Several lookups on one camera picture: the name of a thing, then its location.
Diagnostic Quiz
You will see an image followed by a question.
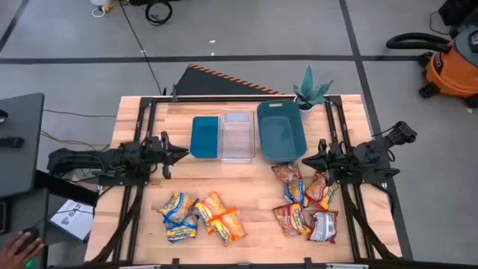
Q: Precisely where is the long black floor cable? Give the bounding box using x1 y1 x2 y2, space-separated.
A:
118 0 166 95

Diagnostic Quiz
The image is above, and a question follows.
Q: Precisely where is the clear plastic bin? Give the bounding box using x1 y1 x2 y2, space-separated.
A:
217 111 257 164

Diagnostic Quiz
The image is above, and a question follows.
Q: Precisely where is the person's hand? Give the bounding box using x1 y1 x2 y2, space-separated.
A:
0 230 46 269

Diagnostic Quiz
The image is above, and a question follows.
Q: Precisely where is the thin black floor cable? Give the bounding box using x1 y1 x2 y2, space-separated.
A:
43 108 118 118

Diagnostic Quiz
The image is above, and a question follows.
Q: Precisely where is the thin black cable loop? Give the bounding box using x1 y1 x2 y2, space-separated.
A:
428 10 451 37

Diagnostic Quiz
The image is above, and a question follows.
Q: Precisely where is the black computer mouse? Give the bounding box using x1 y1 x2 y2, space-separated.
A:
16 226 40 247

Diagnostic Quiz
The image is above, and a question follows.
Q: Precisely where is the dark gray desk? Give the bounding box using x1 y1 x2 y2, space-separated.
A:
0 92 45 199

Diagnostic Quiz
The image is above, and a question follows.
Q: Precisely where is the orange shop vacuum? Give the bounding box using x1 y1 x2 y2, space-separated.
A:
417 25 478 109

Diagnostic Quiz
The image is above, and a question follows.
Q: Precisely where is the black vacuum hose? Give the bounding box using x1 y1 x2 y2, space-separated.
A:
386 32 453 53

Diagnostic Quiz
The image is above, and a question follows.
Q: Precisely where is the black ramp with orange stripes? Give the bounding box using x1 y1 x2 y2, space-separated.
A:
175 63 287 96

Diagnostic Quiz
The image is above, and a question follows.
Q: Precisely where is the orange Maruchan noodle pack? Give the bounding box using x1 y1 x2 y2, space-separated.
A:
193 191 228 235
208 207 248 247

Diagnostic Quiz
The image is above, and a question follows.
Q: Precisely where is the white printed paper sheet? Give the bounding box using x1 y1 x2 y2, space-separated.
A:
49 199 94 241

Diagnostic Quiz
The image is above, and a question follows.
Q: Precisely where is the large teal plastic bin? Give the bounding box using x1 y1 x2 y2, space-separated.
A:
256 99 308 164

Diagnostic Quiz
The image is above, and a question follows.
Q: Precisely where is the small teal plastic bin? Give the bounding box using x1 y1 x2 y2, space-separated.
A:
189 115 221 159

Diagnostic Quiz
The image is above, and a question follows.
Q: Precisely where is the yellow floor cable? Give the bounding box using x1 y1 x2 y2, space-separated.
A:
40 129 111 148

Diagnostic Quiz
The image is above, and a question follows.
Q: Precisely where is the coiled black cable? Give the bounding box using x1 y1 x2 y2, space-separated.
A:
144 0 173 26

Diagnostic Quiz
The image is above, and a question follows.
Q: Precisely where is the black equipment case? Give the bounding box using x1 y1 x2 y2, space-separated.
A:
438 0 478 27

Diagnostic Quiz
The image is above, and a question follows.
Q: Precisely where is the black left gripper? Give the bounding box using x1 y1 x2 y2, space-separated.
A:
147 131 190 180

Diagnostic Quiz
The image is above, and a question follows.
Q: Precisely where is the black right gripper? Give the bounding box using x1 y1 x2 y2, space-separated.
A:
301 140 350 187

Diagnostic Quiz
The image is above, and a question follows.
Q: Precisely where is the blue Maruchan noodle pack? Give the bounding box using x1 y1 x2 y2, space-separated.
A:
164 214 199 244
282 179 310 208
157 191 199 225

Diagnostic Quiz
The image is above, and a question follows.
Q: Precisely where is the teal potted succulent plant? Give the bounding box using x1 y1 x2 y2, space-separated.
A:
292 66 335 112

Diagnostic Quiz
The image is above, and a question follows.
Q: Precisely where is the black metal rig frame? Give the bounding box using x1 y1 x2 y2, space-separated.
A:
89 95 415 269

